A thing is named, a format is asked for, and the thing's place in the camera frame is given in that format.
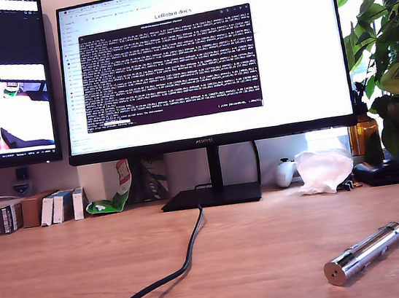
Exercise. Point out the metallic silver laser pointer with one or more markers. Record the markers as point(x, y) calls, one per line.
point(364, 252)

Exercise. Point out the dark patterned box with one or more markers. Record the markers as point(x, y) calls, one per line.
point(153, 179)

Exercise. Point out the white game controller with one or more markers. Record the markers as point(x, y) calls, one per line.
point(284, 174)

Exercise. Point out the green red snack bag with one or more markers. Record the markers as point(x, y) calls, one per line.
point(118, 200)

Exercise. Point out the large black Huawei monitor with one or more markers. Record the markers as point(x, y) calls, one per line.
point(285, 71)

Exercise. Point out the crumpled white plastic bag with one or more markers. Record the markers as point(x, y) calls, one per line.
point(324, 171)

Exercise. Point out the small white blue box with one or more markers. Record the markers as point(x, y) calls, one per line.
point(77, 205)
point(47, 211)
point(58, 208)

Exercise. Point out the small black blue clip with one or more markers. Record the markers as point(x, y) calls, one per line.
point(349, 184)

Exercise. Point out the amber glass pump bottle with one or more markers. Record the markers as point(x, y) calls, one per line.
point(365, 134)

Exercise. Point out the small black cube device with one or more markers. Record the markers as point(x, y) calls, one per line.
point(22, 174)

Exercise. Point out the brown cardboard box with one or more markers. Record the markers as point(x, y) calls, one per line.
point(31, 211)

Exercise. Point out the grey blue badge device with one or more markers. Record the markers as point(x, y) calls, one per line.
point(21, 188)

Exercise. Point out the black zip pouch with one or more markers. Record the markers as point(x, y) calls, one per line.
point(386, 172)

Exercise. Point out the green leafy houseplant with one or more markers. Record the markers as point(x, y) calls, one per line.
point(395, 68)

